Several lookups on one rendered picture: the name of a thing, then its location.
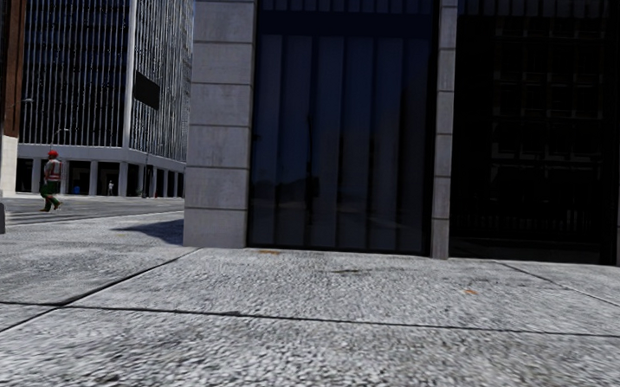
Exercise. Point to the grey stone building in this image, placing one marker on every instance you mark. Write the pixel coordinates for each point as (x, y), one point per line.
(220, 111)

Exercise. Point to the person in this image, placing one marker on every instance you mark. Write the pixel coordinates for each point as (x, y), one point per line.
(110, 187)
(52, 179)

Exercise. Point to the grey street lamp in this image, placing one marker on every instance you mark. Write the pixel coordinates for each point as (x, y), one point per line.
(56, 135)

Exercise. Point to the glass tower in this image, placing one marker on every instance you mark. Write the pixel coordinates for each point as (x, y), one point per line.
(81, 69)

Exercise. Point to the red brick building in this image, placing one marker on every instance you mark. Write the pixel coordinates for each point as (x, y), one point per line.
(14, 50)

